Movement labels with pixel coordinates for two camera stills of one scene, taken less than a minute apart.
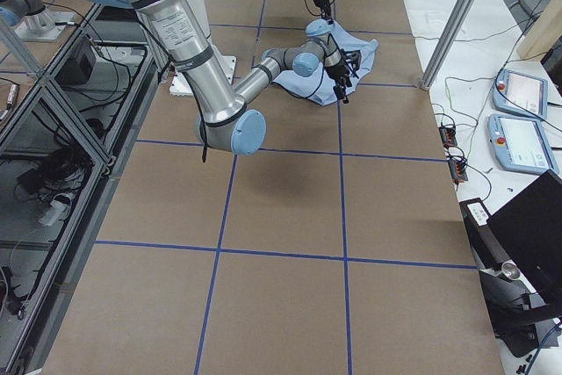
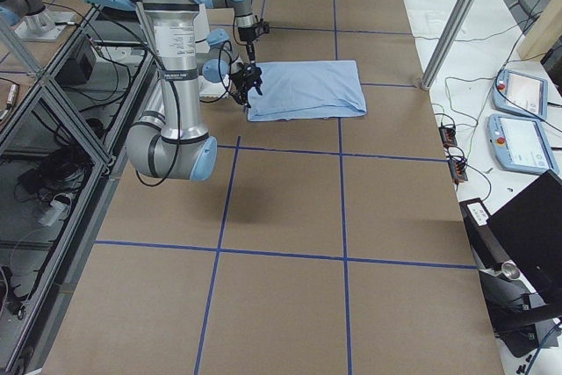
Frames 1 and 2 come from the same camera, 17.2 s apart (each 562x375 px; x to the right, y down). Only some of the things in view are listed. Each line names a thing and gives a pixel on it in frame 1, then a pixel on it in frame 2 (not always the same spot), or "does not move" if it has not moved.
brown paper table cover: [339, 248] does not move
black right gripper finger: [343, 91] → [256, 82]
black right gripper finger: [339, 92] → [242, 97]
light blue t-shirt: [314, 87] → [307, 90]
